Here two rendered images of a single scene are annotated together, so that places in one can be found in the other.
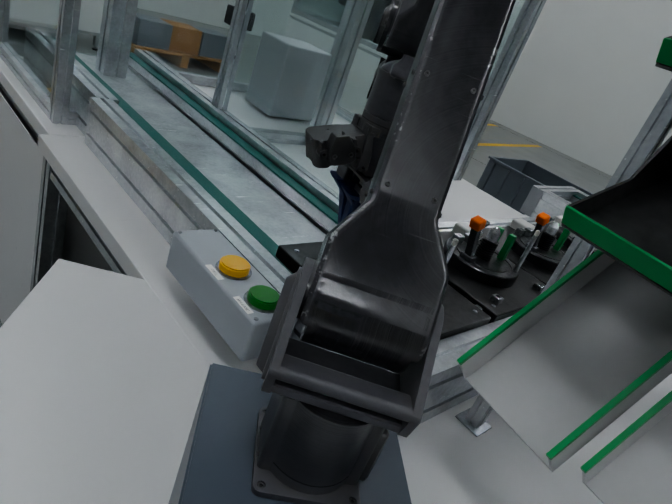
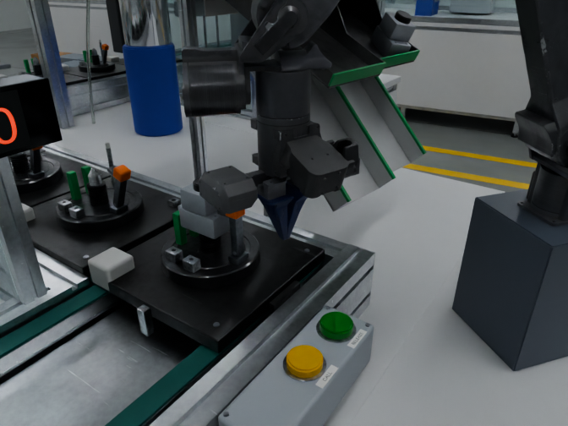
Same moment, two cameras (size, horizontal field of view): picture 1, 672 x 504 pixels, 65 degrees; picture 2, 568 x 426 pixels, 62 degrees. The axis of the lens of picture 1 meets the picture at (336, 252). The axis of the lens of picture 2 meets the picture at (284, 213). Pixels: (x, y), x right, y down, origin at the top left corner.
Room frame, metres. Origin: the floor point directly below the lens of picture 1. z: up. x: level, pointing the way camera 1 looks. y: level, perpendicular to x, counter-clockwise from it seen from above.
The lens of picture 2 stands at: (0.64, 0.49, 1.35)
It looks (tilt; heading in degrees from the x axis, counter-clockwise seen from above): 28 degrees down; 265
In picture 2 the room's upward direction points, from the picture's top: straight up
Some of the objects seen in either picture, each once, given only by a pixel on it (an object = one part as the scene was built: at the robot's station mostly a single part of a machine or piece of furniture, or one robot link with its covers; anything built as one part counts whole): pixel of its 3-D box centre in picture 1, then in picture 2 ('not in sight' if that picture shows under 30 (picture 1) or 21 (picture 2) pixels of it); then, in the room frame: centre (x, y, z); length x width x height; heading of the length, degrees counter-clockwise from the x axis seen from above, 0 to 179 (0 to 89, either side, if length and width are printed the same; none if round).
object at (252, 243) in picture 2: not in sight; (210, 253); (0.70, -0.09, 0.98); 0.14 x 0.14 x 0.02
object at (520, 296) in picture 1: (488, 245); (96, 190); (0.90, -0.25, 1.01); 0.24 x 0.24 x 0.13; 50
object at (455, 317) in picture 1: (385, 286); (211, 264); (0.70, -0.09, 0.96); 0.24 x 0.24 x 0.02; 50
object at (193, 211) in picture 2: not in sight; (200, 202); (0.71, -0.09, 1.06); 0.08 x 0.04 x 0.07; 141
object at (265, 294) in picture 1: (263, 300); (335, 327); (0.54, 0.06, 0.96); 0.04 x 0.04 x 0.02
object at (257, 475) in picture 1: (324, 425); (558, 190); (0.24, -0.03, 1.09); 0.07 x 0.07 x 0.06; 13
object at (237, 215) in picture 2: not in sight; (232, 227); (0.67, -0.06, 1.04); 0.04 x 0.02 x 0.08; 140
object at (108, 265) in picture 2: not in sight; (111, 269); (0.84, -0.07, 0.97); 0.05 x 0.05 x 0.04; 50
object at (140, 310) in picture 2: not in sight; (145, 319); (0.78, 0.01, 0.95); 0.01 x 0.01 x 0.04; 50
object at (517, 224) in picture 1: (547, 238); (19, 160); (1.09, -0.41, 1.01); 0.24 x 0.24 x 0.13; 50
